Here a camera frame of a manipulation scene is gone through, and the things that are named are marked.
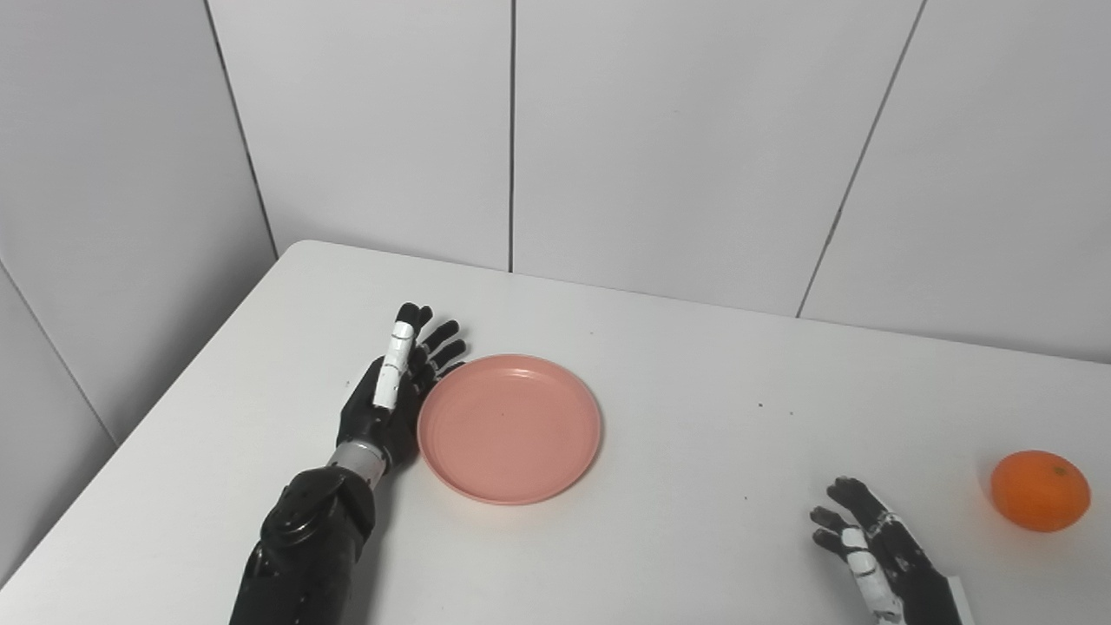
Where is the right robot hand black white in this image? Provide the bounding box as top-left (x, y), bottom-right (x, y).
top-left (809, 476), bottom-right (975, 625)

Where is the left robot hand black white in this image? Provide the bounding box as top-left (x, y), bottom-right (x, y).
top-left (336, 302), bottom-right (468, 474)

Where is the pink round plate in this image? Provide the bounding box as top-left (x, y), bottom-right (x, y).
top-left (417, 352), bottom-right (604, 507)

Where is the orange fruit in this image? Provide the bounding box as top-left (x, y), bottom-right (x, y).
top-left (990, 450), bottom-right (1092, 534)

